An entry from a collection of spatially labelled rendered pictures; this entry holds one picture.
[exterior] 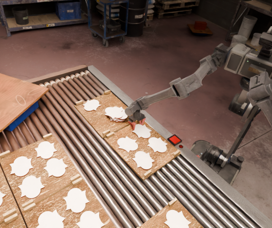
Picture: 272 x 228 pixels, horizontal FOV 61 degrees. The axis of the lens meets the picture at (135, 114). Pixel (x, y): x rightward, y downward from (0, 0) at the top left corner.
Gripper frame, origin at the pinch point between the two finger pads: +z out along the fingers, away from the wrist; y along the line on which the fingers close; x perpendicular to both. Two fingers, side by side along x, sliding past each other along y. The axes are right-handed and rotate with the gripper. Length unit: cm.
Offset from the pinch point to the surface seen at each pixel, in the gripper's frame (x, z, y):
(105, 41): -285, 2, -164
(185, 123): -57, 81, -131
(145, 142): 12.9, 5.2, 4.3
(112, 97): -39.1, -9.6, -6.1
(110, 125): -13.3, -2.0, 15.1
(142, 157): 22.1, 7.0, 15.4
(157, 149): 23.0, 7.1, 2.6
